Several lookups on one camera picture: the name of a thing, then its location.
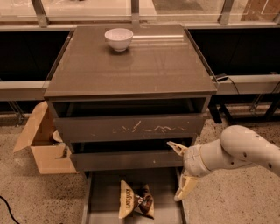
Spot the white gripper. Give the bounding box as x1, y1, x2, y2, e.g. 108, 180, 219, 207
167, 141, 210, 201

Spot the white ceramic bowl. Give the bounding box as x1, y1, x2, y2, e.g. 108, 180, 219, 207
104, 28, 134, 52

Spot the black floor cable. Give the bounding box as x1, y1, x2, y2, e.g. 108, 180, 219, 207
0, 195, 21, 224

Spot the white cup in box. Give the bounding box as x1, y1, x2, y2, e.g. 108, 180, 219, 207
52, 130, 63, 143

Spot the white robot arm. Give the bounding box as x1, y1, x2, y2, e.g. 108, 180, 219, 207
167, 125, 280, 201

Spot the grey drawer cabinet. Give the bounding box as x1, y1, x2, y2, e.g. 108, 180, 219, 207
43, 24, 218, 179

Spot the grey bottom drawer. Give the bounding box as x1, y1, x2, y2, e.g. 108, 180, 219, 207
81, 168, 188, 224

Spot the open cardboard box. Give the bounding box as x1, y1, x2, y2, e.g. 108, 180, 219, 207
13, 101, 77, 174

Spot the grey middle drawer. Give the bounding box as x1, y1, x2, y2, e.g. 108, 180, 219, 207
70, 139, 183, 172

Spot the grey drawer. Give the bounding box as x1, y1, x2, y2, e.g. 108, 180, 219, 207
81, 168, 188, 224
70, 139, 183, 172
53, 99, 205, 143

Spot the black wheeled stand leg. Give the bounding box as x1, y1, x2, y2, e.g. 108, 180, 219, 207
208, 98, 235, 125

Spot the grey top drawer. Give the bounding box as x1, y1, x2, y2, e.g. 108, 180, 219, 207
53, 99, 205, 143

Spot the brown Late July chip bag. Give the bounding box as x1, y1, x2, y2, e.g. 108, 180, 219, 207
119, 180, 155, 219

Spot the black plug with cable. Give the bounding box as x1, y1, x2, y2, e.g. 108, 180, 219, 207
212, 73, 240, 95

